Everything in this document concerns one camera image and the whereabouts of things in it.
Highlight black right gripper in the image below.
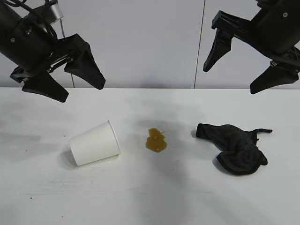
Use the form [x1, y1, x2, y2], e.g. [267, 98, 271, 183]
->
[202, 0, 300, 95]

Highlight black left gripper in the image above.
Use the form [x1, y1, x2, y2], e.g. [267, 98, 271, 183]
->
[0, 20, 106, 103]

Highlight white paper cup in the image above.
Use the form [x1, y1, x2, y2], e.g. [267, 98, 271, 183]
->
[69, 120, 121, 167]

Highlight black cloth rag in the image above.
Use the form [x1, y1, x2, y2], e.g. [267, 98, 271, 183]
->
[195, 123, 273, 176]

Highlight brown liquid spill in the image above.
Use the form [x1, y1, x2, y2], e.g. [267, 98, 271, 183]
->
[145, 127, 168, 153]

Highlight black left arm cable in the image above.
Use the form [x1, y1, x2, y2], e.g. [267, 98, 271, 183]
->
[22, 0, 59, 42]

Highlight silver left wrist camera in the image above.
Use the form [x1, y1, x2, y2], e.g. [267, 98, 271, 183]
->
[30, 0, 64, 25]

